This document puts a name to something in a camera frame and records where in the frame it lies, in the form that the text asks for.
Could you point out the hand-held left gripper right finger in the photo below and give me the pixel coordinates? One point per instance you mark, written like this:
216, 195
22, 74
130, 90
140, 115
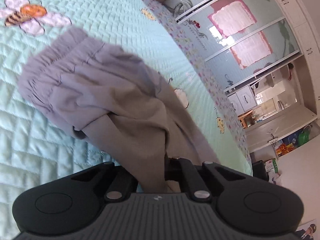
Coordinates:
172, 170

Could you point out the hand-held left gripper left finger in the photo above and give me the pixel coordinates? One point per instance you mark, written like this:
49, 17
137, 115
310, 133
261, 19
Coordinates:
120, 180

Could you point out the grey pants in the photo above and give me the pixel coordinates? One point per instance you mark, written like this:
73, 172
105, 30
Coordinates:
100, 92

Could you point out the wooden chair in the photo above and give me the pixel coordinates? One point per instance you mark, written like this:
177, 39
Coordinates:
246, 120

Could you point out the white drawer cabinet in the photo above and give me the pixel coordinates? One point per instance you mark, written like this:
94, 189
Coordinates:
245, 100

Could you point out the purple dotted bed sheet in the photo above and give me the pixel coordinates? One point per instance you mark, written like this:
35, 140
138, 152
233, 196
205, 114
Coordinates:
197, 60

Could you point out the white door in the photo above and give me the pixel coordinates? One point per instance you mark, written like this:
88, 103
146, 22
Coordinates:
280, 127

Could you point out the light blue sliding wardrobe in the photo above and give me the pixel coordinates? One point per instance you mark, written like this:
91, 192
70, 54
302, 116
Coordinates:
220, 55

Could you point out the pink-bordered paper sheet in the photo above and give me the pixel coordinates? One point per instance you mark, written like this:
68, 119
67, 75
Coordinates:
232, 18
251, 50

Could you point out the green quilted bee bedspread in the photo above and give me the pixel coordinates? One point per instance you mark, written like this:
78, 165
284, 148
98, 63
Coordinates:
125, 17

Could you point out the wall poster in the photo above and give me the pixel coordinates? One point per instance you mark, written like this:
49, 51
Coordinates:
308, 231

